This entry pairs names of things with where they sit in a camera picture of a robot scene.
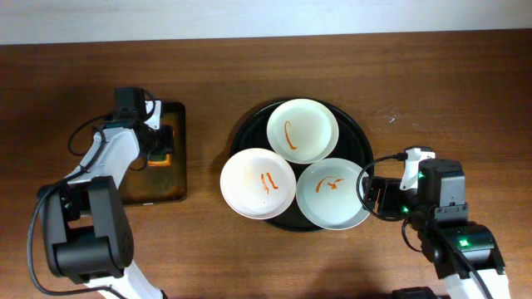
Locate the round black tray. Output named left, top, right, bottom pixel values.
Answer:
left=228, top=98, right=373, bottom=233

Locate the black rectangular tray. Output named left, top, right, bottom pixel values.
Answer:
left=119, top=102, right=187, bottom=205

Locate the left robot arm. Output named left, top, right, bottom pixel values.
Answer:
left=27, top=87, right=166, bottom=298

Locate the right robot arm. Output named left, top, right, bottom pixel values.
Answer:
left=357, top=153, right=510, bottom=298

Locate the grey-white plate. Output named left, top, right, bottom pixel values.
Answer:
left=296, top=158, right=369, bottom=230

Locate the orange green sponge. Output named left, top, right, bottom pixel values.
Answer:
left=147, top=154, right=171, bottom=167

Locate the white plate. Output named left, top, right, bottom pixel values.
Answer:
left=266, top=99, right=339, bottom=164
left=219, top=148, right=296, bottom=220

